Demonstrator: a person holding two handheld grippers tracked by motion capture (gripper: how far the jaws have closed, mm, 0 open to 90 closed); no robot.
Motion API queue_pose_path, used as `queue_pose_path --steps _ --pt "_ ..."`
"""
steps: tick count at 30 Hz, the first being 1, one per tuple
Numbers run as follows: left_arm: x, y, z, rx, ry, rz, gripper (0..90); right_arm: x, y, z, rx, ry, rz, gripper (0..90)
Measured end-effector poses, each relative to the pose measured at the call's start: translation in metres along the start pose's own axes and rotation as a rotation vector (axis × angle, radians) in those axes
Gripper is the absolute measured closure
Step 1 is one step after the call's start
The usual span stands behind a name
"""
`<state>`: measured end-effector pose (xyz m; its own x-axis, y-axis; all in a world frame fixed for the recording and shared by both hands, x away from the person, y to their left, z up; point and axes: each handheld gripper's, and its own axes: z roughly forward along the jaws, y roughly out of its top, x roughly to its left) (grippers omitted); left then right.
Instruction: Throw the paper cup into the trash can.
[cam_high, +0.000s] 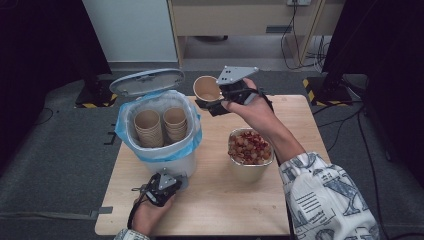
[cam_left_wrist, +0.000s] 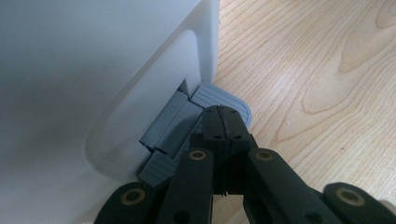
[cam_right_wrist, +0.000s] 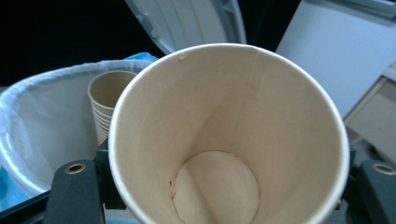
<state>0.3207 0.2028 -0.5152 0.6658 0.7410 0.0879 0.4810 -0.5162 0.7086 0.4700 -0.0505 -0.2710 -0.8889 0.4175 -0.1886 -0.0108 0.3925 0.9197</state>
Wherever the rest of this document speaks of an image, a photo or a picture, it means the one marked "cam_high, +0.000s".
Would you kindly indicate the dried red fruit pieces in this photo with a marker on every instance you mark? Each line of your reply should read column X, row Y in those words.
column 250, row 148

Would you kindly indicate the dark curtain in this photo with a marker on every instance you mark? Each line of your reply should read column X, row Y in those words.
column 40, row 66
column 393, row 66

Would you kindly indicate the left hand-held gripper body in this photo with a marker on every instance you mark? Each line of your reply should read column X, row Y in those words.
column 163, row 190

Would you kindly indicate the white power socket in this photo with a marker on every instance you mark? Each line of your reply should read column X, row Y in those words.
column 298, row 2

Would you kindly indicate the blue bin liner bag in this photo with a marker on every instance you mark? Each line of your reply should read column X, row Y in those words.
column 174, row 155

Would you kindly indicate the white pedal trash bin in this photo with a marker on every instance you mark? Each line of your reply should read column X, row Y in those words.
column 146, row 83

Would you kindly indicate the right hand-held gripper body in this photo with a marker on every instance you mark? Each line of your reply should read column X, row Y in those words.
column 238, row 90

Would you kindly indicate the brown paper cup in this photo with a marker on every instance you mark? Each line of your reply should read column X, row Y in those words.
column 206, row 88

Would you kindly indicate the white cabinet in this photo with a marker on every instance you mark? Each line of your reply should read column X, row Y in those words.
column 133, row 30

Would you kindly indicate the square metal container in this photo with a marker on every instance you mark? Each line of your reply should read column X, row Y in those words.
column 248, row 174

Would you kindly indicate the stack of paper cups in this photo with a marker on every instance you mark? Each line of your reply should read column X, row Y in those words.
column 175, row 125
column 148, row 130

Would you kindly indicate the black stand with striped base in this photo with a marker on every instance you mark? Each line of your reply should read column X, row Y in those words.
column 328, row 93
column 96, row 96

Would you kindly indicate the person's left hand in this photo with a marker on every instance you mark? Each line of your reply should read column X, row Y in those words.
column 146, row 216

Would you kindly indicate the person's right hand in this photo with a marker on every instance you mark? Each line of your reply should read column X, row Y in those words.
column 256, row 113

